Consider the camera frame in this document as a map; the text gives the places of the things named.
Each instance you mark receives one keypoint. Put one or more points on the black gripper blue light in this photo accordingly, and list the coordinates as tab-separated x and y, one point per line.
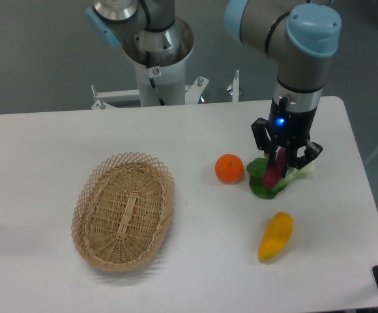
290	130

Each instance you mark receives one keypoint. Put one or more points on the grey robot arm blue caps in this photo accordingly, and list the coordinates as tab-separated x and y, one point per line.
302	36

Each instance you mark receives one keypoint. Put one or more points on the green bok choy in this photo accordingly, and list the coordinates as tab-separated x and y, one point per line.
257	168

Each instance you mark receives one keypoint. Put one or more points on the orange mandarin fruit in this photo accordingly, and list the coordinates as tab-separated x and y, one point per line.
229	168

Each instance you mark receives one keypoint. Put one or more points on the yellow mango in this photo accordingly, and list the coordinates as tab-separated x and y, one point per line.
276	236

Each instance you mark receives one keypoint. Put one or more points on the oval wicker basket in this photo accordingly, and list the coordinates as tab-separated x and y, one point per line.
124	212

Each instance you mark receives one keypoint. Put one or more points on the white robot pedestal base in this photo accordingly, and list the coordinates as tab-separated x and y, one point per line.
159	61

